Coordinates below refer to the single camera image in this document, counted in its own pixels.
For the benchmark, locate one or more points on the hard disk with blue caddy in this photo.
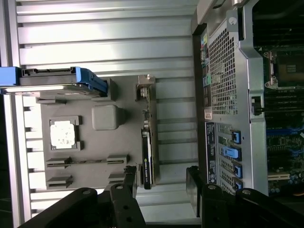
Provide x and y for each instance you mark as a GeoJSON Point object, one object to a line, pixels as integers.
{"type": "Point", "coordinates": [47, 80]}

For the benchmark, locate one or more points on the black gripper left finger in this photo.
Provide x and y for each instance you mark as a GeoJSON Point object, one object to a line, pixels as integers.
{"type": "Point", "coordinates": [123, 209]}

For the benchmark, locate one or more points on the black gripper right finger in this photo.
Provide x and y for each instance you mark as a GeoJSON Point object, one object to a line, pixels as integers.
{"type": "Point", "coordinates": [213, 209]}

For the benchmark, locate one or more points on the open black PC case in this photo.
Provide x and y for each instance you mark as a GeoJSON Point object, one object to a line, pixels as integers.
{"type": "Point", "coordinates": [223, 71]}

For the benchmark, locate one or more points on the CPU socket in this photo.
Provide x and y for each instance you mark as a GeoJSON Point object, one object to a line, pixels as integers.
{"type": "Point", "coordinates": [287, 69]}

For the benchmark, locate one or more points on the grey parts rack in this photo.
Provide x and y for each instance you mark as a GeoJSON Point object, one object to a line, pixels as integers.
{"type": "Point", "coordinates": [95, 147]}

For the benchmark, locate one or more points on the blue expansion slot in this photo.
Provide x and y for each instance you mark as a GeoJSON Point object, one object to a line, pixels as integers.
{"type": "Point", "coordinates": [294, 131]}

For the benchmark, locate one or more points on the green motherboard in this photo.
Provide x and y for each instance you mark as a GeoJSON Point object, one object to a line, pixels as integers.
{"type": "Point", "coordinates": [280, 142]}

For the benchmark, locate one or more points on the silver CPU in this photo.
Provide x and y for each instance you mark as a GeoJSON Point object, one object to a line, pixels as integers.
{"type": "Point", "coordinates": [63, 134]}

